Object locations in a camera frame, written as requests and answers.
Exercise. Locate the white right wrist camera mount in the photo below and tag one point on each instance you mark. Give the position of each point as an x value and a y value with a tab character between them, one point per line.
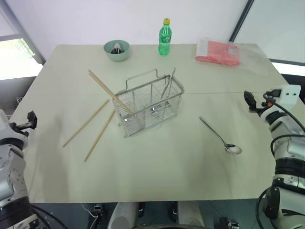
289	93

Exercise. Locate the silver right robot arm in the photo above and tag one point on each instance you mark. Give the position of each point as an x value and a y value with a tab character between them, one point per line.
286	148

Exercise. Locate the dark window frame post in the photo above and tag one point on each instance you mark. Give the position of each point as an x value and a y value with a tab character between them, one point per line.
240	21

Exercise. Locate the dark and white wrapper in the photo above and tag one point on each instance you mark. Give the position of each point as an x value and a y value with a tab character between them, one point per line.
117	48

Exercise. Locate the red packet in clear plastic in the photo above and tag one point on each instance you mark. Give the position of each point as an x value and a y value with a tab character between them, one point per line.
219	52

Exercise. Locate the pale rounded robot leg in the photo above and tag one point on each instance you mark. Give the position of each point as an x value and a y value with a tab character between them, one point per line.
122	215

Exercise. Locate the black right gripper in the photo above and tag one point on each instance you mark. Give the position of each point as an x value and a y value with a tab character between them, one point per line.
262	105

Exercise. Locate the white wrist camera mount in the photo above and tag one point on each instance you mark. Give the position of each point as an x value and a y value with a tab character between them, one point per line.
3	121
289	93

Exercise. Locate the grey window frame post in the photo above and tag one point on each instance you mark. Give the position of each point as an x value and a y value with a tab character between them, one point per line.
22	28

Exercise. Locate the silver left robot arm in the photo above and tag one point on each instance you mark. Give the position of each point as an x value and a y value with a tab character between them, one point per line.
12	171

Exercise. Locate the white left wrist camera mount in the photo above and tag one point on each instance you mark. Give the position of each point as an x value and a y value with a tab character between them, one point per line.
3	121

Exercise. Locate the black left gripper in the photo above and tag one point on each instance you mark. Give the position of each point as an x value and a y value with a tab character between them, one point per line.
20	127

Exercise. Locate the green bottle with yellow cap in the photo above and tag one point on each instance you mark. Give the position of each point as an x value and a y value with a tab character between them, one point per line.
165	38

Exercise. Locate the pale green bowl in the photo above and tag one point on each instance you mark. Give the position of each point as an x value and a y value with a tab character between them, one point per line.
118	56

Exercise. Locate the wooden chopstick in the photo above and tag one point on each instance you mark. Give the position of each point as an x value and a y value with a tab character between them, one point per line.
85	123
100	135
100	86

